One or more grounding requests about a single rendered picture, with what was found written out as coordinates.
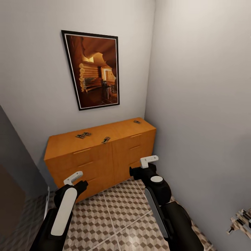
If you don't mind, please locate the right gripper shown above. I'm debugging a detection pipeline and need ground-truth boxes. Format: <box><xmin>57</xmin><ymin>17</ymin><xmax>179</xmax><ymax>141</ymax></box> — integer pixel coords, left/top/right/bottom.
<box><xmin>129</xmin><ymin>163</ymin><xmax>156</xmax><ymax>180</ymax></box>

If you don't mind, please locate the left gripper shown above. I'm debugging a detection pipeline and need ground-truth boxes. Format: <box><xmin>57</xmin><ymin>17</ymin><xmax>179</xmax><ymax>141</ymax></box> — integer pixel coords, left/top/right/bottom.
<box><xmin>74</xmin><ymin>180</ymin><xmax>88</xmax><ymax>196</ymax></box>

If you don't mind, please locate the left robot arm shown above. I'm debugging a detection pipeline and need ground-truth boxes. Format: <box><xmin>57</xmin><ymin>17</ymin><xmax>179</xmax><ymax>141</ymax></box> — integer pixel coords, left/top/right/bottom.
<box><xmin>29</xmin><ymin>171</ymin><xmax>88</xmax><ymax>251</ymax></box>

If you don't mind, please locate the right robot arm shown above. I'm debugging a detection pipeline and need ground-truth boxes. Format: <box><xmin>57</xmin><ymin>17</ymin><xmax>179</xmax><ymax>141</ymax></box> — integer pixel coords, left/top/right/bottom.
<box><xmin>129</xmin><ymin>155</ymin><xmax>204</xmax><ymax>251</ymax></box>

